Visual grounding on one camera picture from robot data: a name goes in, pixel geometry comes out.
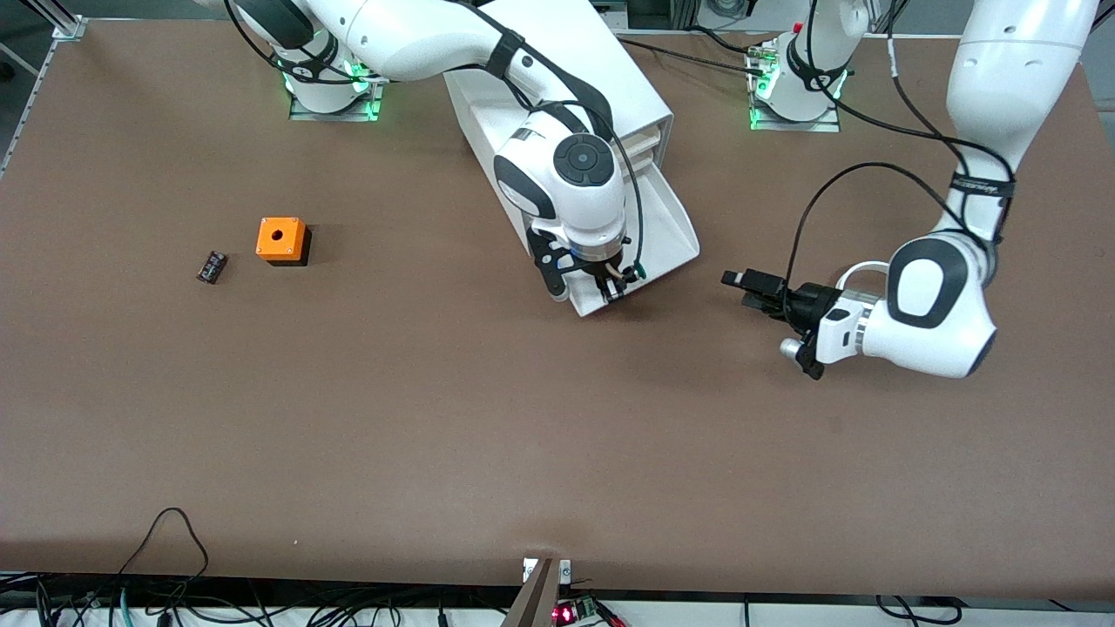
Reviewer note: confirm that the white plastic drawer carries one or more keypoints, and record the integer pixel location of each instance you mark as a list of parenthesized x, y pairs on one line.
[(650, 158), (671, 235), (645, 138)]

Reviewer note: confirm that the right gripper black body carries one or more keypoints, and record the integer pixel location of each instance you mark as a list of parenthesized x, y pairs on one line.
[(604, 275)]

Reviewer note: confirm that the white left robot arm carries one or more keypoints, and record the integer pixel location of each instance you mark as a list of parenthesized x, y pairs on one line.
[(1002, 87)]

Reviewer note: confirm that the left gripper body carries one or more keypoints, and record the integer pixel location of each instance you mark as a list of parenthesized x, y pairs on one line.
[(808, 300)]

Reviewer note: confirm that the small black electronic component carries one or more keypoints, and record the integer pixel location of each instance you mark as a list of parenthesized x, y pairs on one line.
[(212, 267)]

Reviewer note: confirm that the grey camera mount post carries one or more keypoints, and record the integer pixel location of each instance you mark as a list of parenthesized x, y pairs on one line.
[(536, 601)]

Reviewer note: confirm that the circuit board with red LED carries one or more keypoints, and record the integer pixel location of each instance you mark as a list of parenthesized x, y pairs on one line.
[(575, 611)]

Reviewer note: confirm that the orange box with hole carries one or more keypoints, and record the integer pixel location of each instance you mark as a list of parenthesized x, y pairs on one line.
[(292, 244)]

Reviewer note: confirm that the aluminium frame profile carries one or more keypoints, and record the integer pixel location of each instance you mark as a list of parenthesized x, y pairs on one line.
[(65, 26)]

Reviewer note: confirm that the white drawer cabinet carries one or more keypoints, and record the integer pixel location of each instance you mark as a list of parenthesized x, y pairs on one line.
[(601, 61)]

